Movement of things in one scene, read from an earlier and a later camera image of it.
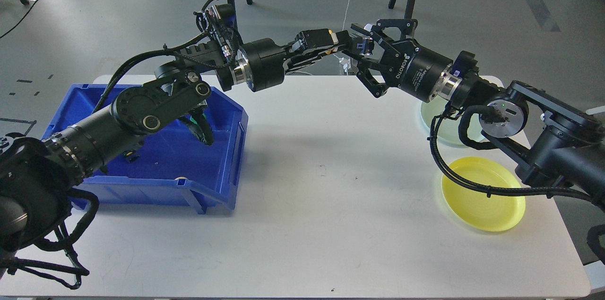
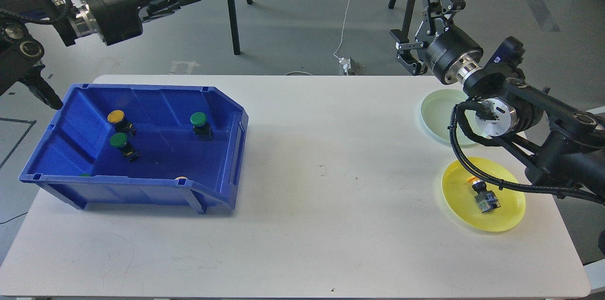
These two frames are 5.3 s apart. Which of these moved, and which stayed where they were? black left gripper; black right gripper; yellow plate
Moved: black left gripper; black right gripper
Stayed: yellow plate
